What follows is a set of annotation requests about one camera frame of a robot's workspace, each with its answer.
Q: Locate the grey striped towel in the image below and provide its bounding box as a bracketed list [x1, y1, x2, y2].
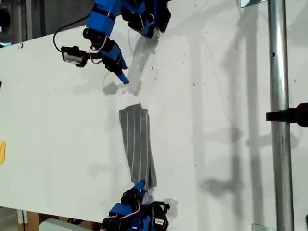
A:
[119, 103, 158, 191]

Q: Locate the white box under table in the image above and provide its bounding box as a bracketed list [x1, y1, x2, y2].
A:
[38, 218, 97, 231]

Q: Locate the grey background bar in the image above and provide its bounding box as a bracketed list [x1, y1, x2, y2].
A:
[25, 0, 33, 40]

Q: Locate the wooden table leg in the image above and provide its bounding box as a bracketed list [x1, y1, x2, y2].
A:
[18, 211, 40, 231]

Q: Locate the yellow object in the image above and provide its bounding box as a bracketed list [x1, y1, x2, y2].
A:
[0, 141, 6, 166]

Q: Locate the camera black stalk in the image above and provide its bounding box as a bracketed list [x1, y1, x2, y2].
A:
[81, 51, 104, 62]

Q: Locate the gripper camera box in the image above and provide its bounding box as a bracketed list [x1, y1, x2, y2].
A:
[61, 46, 87, 68]
[151, 201, 171, 229]

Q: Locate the camera black cable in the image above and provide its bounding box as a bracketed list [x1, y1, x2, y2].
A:
[53, 15, 91, 52]

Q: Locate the white leg bracket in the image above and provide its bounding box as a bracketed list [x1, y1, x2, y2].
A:
[16, 209, 28, 225]

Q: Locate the steel post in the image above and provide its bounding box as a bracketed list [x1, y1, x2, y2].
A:
[267, 0, 295, 231]

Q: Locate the black post clamp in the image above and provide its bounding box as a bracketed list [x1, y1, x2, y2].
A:
[265, 102, 308, 128]

